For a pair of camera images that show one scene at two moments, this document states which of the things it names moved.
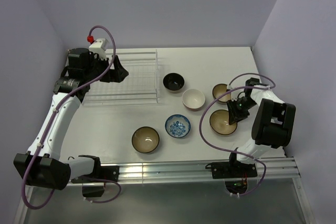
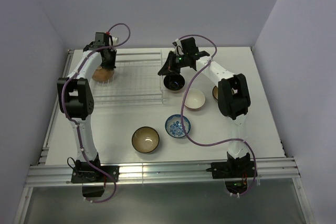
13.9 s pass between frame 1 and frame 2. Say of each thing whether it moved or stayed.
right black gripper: moved
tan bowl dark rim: stayed
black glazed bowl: stayed
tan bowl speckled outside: moved
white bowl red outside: stayed
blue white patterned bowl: stayed
